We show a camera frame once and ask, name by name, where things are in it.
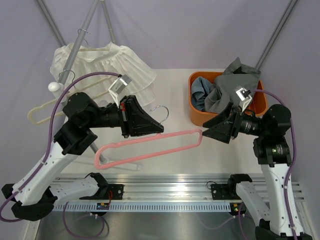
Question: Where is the blue denim skirt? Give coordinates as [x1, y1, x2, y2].
[190, 76, 216, 113]

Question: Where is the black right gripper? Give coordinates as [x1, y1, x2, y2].
[203, 101, 269, 144]

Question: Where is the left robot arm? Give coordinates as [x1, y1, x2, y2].
[1, 92, 164, 222]

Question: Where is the pink hanger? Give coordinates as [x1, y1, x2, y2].
[93, 128, 203, 170]

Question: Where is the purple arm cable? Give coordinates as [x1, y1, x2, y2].
[199, 89, 300, 240]
[0, 71, 121, 237]

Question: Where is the frame post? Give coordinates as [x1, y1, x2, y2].
[34, 0, 66, 47]
[255, 0, 300, 70]

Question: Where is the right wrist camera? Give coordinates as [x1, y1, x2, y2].
[235, 86, 253, 112]

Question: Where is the cream plastic hanger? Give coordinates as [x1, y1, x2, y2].
[27, 70, 121, 125]

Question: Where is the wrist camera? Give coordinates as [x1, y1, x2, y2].
[108, 75, 132, 107]
[235, 86, 253, 112]

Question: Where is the white pleated skirt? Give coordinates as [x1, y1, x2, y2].
[64, 43, 157, 107]

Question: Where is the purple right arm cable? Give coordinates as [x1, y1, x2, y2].
[199, 89, 300, 240]

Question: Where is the orange plastic basket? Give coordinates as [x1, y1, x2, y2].
[188, 71, 269, 126]

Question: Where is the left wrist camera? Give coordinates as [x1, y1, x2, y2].
[108, 75, 132, 107]

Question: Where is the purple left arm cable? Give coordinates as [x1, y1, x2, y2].
[0, 71, 121, 237]

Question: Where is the grey pleated skirt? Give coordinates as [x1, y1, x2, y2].
[204, 58, 261, 114]

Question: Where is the cream hanger of white skirt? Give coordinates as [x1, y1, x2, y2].
[79, 42, 113, 52]

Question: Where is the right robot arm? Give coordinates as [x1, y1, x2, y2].
[202, 102, 312, 240]

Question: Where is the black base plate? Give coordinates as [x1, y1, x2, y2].
[78, 183, 125, 201]
[209, 183, 241, 200]

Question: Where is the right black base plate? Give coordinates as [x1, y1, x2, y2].
[209, 183, 241, 200]

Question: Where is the white slotted cable duct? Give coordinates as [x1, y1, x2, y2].
[53, 201, 231, 213]

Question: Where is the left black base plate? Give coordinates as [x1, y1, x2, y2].
[78, 183, 125, 201]

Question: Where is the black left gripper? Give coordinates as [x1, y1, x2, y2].
[84, 95, 164, 139]

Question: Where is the right frame post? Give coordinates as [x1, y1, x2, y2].
[255, 0, 300, 70]

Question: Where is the silver clothes rack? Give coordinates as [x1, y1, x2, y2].
[47, 0, 143, 171]

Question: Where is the left frame post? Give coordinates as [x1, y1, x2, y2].
[34, 0, 66, 47]

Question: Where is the aluminium mounting rail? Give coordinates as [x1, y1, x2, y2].
[49, 172, 305, 203]

